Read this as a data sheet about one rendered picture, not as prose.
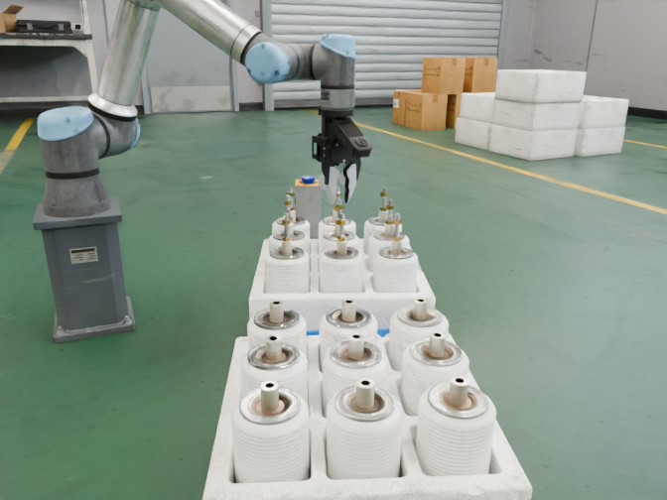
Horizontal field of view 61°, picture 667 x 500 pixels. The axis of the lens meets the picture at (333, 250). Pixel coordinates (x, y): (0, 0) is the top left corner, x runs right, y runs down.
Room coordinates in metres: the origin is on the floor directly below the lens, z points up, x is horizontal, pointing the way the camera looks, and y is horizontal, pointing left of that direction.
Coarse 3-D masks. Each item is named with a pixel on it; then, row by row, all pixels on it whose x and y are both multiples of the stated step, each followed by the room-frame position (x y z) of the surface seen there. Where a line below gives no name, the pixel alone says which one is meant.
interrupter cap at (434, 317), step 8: (400, 312) 0.85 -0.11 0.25; (408, 312) 0.85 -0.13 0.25; (432, 312) 0.85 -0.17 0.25; (440, 312) 0.85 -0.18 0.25; (400, 320) 0.82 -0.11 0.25; (408, 320) 0.82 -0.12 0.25; (416, 320) 0.82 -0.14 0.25; (424, 320) 0.83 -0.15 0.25; (432, 320) 0.82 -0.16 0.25; (440, 320) 0.82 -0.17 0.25
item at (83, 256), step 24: (48, 216) 1.23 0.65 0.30; (96, 216) 1.23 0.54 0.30; (120, 216) 1.25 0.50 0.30; (48, 240) 1.21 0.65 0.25; (72, 240) 1.22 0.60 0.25; (96, 240) 1.24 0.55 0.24; (48, 264) 1.22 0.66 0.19; (72, 264) 1.22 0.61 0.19; (96, 264) 1.23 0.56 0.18; (120, 264) 1.28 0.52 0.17; (72, 288) 1.21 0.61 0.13; (96, 288) 1.23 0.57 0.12; (120, 288) 1.27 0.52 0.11; (72, 312) 1.21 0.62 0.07; (96, 312) 1.23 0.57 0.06; (120, 312) 1.26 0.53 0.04; (72, 336) 1.20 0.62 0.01
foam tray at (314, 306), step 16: (256, 272) 1.20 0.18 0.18; (368, 272) 1.21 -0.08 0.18; (256, 288) 1.11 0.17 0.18; (368, 288) 1.12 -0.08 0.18; (416, 288) 1.15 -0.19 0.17; (256, 304) 1.06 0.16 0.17; (288, 304) 1.06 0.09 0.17; (304, 304) 1.06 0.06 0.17; (320, 304) 1.06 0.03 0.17; (336, 304) 1.06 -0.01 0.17; (368, 304) 1.07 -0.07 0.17; (384, 304) 1.07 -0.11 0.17; (400, 304) 1.07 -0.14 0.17; (432, 304) 1.07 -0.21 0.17; (384, 320) 1.07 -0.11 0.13
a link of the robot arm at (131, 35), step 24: (120, 0) 1.37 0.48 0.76; (144, 0) 1.35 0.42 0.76; (120, 24) 1.37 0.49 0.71; (144, 24) 1.37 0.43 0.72; (120, 48) 1.37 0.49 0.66; (144, 48) 1.39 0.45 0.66; (120, 72) 1.37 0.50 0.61; (96, 96) 1.39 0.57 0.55; (120, 96) 1.39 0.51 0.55; (120, 120) 1.38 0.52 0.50; (120, 144) 1.40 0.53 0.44
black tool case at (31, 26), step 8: (16, 24) 5.16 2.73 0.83; (24, 24) 5.06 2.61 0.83; (32, 24) 5.09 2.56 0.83; (40, 24) 5.12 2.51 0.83; (48, 24) 5.15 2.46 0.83; (56, 24) 5.19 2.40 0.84; (64, 24) 5.22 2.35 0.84; (16, 32) 5.29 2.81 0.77; (24, 32) 5.06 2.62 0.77; (32, 32) 5.09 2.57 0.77; (40, 32) 5.12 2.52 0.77; (48, 32) 5.15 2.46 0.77; (56, 32) 5.18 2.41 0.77; (64, 32) 5.21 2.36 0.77
